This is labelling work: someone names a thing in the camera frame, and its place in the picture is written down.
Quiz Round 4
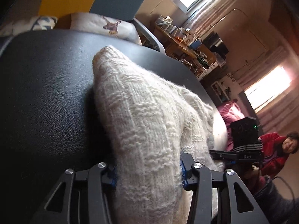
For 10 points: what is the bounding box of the black television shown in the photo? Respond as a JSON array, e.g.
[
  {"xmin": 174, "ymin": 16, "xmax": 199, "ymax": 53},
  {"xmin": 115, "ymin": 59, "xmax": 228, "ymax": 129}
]
[{"xmin": 206, "ymin": 33, "xmax": 229, "ymax": 61}]

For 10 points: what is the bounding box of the geometric print pillow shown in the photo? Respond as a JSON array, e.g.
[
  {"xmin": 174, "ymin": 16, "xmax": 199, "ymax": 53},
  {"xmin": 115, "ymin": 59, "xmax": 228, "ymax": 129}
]
[{"xmin": 0, "ymin": 16, "xmax": 58, "ymax": 36}]

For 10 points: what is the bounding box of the white floral board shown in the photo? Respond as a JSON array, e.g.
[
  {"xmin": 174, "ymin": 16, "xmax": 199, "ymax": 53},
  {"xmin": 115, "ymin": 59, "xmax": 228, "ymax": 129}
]
[{"xmin": 225, "ymin": 73, "xmax": 238, "ymax": 84}]

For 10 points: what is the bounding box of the plain pink curtain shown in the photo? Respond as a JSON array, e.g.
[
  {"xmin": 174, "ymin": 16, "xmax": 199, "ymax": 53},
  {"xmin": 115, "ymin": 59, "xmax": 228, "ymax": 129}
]
[{"xmin": 234, "ymin": 47, "xmax": 295, "ymax": 89}]

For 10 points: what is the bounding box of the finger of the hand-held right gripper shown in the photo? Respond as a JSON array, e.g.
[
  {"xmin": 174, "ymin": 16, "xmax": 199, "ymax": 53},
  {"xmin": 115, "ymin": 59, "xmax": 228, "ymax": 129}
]
[{"xmin": 209, "ymin": 150, "xmax": 237, "ymax": 166}]

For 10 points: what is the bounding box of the white shelf unit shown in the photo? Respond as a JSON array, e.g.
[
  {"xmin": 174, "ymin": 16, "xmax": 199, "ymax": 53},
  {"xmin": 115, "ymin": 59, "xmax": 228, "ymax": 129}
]
[{"xmin": 211, "ymin": 80, "xmax": 230, "ymax": 103}]

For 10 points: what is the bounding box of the white deer print pillow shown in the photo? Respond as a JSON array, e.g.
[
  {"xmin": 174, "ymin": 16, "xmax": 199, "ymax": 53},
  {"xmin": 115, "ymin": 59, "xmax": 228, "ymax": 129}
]
[{"xmin": 70, "ymin": 13, "xmax": 142, "ymax": 45}]

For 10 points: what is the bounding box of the dark bed headboard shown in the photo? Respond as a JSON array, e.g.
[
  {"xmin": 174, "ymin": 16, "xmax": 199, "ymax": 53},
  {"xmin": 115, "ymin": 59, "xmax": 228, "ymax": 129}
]
[{"xmin": 238, "ymin": 90, "xmax": 257, "ymax": 122}]

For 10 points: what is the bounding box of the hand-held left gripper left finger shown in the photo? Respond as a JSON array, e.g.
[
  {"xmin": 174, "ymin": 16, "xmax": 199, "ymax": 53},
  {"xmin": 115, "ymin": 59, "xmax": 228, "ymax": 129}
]
[{"xmin": 30, "ymin": 162, "xmax": 117, "ymax": 224}]

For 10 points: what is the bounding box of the pink ruffled bedding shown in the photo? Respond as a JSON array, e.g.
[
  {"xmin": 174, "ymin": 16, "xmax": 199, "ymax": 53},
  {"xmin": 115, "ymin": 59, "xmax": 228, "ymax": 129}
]
[{"xmin": 217, "ymin": 100, "xmax": 246, "ymax": 152}]

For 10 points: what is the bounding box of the pink patterned curtain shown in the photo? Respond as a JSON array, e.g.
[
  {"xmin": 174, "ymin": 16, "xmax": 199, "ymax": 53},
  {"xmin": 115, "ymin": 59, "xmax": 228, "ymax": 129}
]
[{"xmin": 182, "ymin": 0, "xmax": 248, "ymax": 32}]

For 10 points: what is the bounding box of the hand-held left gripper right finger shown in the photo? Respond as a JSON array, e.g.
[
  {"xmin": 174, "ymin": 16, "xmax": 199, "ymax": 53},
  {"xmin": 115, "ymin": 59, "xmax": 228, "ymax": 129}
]
[{"xmin": 180, "ymin": 152, "xmax": 270, "ymax": 224}]

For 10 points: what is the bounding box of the wooden desk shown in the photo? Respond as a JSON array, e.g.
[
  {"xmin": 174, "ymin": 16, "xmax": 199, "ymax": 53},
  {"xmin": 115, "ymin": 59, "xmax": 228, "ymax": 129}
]
[{"xmin": 154, "ymin": 24, "xmax": 199, "ymax": 61}]

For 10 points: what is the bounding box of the cream knitted sweater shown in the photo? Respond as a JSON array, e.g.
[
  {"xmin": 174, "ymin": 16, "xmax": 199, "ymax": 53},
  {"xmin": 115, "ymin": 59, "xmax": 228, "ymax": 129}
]
[{"xmin": 92, "ymin": 45, "xmax": 226, "ymax": 224}]

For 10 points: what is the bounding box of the person's dark jacket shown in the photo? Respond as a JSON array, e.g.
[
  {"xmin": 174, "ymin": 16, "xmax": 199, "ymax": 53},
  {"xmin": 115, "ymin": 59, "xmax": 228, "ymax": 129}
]
[{"xmin": 253, "ymin": 180, "xmax": 299, "ymax": 224}]

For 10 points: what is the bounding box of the dark green clothes pile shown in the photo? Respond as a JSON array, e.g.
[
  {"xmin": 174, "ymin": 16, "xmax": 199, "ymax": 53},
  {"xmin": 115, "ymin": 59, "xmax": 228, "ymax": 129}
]
[{"xmin": 195, "ymin": 50, "xmax": 209, "ymax": 69}]

